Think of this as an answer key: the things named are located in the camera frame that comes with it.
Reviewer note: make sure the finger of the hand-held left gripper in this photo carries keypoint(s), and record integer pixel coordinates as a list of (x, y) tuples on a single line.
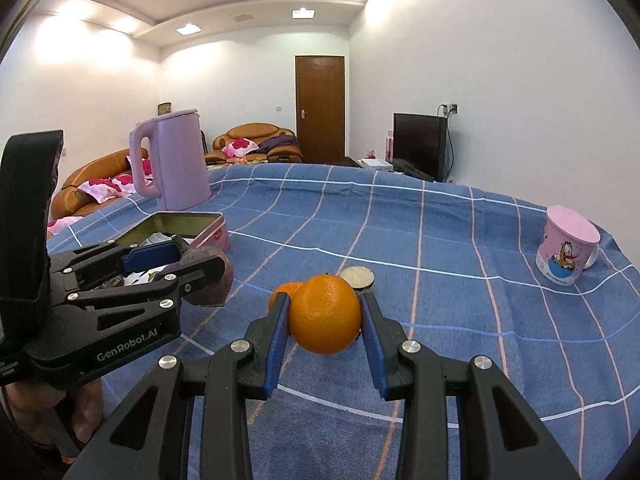
[(150, 257), (200, 275)]

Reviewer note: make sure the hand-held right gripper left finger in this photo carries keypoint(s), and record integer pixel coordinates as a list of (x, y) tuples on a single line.
[(277, 340)]

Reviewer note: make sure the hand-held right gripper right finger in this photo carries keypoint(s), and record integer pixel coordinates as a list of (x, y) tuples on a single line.
[(372, 345)]

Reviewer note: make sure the purple stemmed fruit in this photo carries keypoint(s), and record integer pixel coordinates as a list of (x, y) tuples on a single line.
[(212, 299)]

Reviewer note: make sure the pink metal tin box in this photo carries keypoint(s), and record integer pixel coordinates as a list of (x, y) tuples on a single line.
[(212, 235)]

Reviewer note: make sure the orange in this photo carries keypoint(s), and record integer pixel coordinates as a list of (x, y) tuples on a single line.
[(282, 292), (325, 315)]

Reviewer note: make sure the small cream-lidded patterned jar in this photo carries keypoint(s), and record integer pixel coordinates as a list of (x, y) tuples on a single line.
[(356, 276)]

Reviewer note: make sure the person's left hand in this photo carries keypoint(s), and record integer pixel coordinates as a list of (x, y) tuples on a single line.
[(30, 410)]

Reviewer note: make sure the white printed leaflet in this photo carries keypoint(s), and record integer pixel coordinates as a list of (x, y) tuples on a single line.
[(162, 236)]

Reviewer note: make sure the pink floral pillow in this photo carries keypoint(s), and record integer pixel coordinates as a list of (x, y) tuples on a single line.
[(240, 147), (62, 225), (105, 187), (142, 167)]

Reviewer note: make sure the purple electric kettle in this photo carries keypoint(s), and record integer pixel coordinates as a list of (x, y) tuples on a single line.
[(180, 160)]

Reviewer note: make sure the brown leather sofa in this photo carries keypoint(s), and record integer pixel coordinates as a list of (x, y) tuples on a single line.
[(90, 170)]

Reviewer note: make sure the blue checked tablecloth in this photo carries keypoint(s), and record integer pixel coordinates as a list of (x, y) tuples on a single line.
[(400, 220)]

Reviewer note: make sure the brown patterned standing board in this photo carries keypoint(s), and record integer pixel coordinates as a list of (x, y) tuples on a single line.
[(165, 108)]

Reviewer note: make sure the brown leather armchair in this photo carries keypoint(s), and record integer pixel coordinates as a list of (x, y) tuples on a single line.
[(250, 132)]

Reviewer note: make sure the white television stand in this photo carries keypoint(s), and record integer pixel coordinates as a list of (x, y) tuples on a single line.
[(400, 170)]

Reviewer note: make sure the white flat box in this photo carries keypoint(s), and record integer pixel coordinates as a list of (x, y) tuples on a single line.
[(376, 163)]

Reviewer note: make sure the brown wooden door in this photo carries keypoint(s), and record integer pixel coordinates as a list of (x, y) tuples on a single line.
[(320, 110)]

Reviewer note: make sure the black television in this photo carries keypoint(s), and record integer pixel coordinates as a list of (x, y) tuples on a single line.
[(419, 142)]

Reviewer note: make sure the pink cartoon cup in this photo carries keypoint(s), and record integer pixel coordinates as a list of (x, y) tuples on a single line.
[(565, 245)]

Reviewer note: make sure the square ceiling light panel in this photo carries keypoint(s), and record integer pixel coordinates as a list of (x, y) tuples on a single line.
[(303, 12), (188, 29)]

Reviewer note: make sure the wall socket with plugs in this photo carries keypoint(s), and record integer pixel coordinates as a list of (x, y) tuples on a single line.
[(448, 108)]

